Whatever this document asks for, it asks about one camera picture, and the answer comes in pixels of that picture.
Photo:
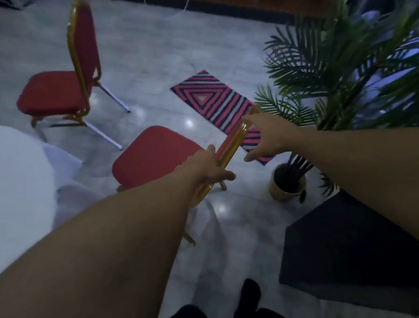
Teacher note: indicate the person's black shoe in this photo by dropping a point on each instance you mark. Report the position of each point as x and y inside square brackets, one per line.
[249, 293]

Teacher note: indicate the person's left hand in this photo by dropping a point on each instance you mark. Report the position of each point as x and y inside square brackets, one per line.
[203, 171]

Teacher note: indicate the green palm plant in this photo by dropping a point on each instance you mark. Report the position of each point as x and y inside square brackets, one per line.
[350, 63]

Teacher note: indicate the person's right thumb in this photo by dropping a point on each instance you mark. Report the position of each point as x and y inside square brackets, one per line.
[253, 155]

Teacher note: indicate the white tablecloth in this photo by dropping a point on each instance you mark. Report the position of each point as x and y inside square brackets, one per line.
[7, 189]

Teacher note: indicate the person's left thumb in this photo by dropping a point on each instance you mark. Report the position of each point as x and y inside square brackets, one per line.
[226, 175]

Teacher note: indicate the person's right hand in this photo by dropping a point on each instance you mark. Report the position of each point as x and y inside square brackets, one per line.
[277, 135]

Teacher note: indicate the person's left forearm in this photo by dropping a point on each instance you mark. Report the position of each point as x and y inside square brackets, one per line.
[93, 266]

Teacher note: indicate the red striped rug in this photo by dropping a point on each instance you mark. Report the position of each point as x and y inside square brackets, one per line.
[212, 101]

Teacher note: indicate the person's right forearm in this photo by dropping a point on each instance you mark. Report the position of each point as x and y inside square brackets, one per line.
[383, 177]

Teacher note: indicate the woven plant pot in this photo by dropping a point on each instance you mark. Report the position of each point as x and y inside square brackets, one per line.
[279, 193]

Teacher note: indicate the red chair with gold frame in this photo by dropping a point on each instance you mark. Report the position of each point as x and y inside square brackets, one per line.
[53, 94]
[152, 156]

